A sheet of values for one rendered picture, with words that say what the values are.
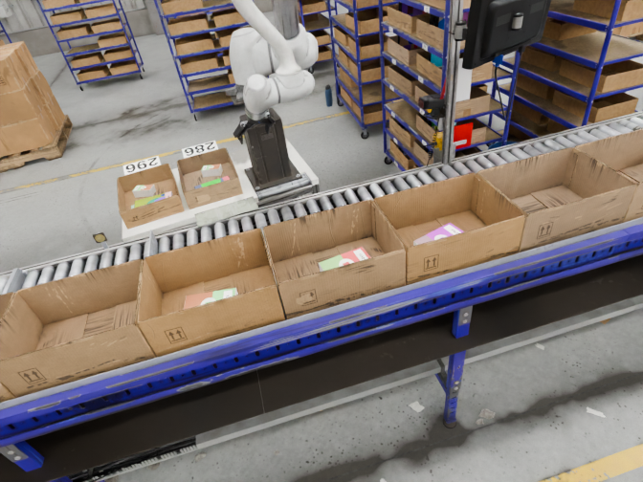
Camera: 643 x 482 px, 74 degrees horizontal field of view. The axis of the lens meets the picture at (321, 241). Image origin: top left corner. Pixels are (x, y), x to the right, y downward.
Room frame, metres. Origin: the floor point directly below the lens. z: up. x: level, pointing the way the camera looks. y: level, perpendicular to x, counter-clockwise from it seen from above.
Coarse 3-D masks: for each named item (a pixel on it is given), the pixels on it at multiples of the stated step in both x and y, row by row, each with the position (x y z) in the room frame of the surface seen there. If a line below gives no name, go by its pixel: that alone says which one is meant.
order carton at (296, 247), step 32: (288, 224) 1.18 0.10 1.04; (320, 224) 1.19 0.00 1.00; (352, 224) 1.21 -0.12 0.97; (384, 224) 1.11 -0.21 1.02; (288, 256) 1.17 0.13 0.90; (320, 256) 1.16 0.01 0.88; (384, 256) 0.93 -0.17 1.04; (288, 288) 0.88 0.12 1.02; (320, 288) 0.90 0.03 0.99; (352, 288) 0.91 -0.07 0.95; (384, 288) 0.93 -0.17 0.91
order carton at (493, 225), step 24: (408, 192) 1.25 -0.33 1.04; (432, 192) 1.26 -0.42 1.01; (456, 192) 1.28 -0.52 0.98; (480, 192) 1.24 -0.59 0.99; (408, 216) 1.25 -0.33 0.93; (432, 216) 1.26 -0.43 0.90; (456, 216) 1.26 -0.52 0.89; (480, 216) 1.22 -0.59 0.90; (504, 216) 1.10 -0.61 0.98; (408, 240) 1.16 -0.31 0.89; (432, 240) 0.96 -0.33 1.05; (456, 240) 0.97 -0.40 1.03; (480, 240) 0.98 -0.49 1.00; (504, 240) 0.99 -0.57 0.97; (408, 264) 0.94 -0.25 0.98; (432, 264) 0.96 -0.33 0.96; (456, 264) 0.97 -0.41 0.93
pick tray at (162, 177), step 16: (128, 176) 2.12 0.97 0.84; (144, 176) 2.14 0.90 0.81; (160, 176) 2.16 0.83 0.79; (128, 192) 2.09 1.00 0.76; (160, 192) 2.03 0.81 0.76; (176, 192) 2.01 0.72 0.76; (128, 208) 1.92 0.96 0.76; (144, 208) 1.77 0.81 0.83; (160, 208) 1.79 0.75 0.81; (176, 208) 1.81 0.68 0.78; (128, 224) 1.75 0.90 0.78
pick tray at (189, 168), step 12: (192, 156) 2.22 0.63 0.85; (204, 156) 2.23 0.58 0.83; (216, 156) 2.25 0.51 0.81; (228, 156) 2.23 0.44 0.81; (180, 168) 2.20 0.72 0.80; (192, 168) 2.21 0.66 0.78; (228, 168) 2.18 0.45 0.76; (180, 180) 1.96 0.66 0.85; (192, 180) 2.11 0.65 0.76; (204, 180) 2.09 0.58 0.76; (228, 180) 1.88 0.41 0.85; (192, 192) 1.84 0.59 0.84; (204, 192) 1.85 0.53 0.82; (216, 192) 1.87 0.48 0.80; (228, 192) 1.88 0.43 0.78; (240, 192) 1.90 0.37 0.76; (192, 204) 1.84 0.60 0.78; (204, 204) 1.85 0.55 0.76
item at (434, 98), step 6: (426, 96) 1.95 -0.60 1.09; (432, 96) 1.93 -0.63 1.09; (438, 96) 1.93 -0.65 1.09; (420, 102) 1.93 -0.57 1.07; (426, 102) 1.90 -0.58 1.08; (432, 102) 1.90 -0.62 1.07; (438, 102) 1.91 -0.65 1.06; (444, 102) 1.91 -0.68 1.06; (426, 108) 1.90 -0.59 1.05; (432, 108) 1.91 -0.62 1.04; (438, 108) 1.92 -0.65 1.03; (432, 114) 1.92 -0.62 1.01; (438, 114) 1.93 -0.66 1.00
